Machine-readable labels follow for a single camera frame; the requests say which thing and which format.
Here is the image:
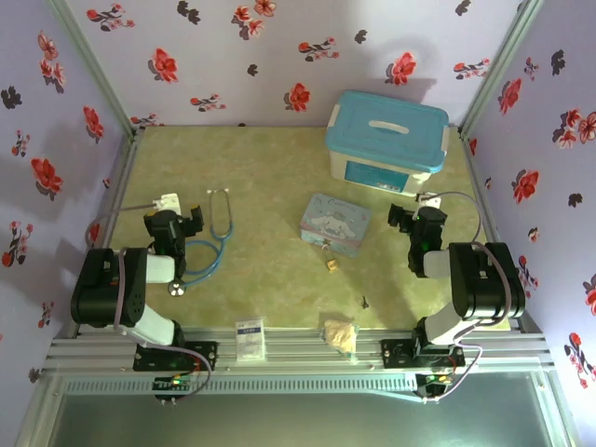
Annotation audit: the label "green circuit board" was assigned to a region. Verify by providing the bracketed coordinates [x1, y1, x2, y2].
[417, 372, 456, 388]
[153, 377, 196, 391]

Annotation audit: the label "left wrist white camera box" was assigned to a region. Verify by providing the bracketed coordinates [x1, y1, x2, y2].
[151, 192, 183, 213]

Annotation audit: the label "left green circuit board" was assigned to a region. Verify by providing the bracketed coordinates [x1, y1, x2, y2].
[153, 377, 196, 391]

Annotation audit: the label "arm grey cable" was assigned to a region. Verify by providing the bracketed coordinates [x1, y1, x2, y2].
[436, 191, 516, 327]
[86, 200, 159, 334]

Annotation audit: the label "right green circuit board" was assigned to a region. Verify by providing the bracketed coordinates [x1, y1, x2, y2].
[417, 372, 456, 388]

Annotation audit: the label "aluminium corner post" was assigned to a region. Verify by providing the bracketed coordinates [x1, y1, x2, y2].
[46, 0, 143, 137]
[457, 0, 547, 142]

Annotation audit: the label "clear bag tan contents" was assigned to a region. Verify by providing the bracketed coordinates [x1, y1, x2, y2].
[321, 318, 361, 360]

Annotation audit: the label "grey slotted cable duct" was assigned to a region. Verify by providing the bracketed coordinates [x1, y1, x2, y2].
[60, 374, 420, 398]

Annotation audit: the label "aluminium front frame rail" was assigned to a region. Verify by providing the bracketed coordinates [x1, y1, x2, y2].
[42, 325, 556, 375]

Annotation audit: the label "blue stethoscope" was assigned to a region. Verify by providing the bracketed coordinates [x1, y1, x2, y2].
[167, 187, 235, 298]

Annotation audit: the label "cartoon dog tin box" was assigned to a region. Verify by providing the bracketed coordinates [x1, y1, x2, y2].
[299, 192, 373, 258]

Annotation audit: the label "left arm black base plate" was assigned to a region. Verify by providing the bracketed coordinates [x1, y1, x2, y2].
[133, 340, 220, 373]

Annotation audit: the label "left arm grey cable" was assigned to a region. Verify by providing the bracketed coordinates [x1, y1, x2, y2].
[86, 200, 159, 334]

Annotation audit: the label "white storage box blue lid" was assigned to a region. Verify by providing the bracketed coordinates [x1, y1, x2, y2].
[324, 89, 451, 198]

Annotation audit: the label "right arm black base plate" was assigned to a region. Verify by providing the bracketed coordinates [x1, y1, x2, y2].
[380, 338, 467, 370]

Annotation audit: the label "white paper packet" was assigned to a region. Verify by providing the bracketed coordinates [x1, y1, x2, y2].
[234, 317, 268, 364]

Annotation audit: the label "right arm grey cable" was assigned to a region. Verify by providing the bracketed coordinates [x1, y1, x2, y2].
[436, 191, 516, 327]

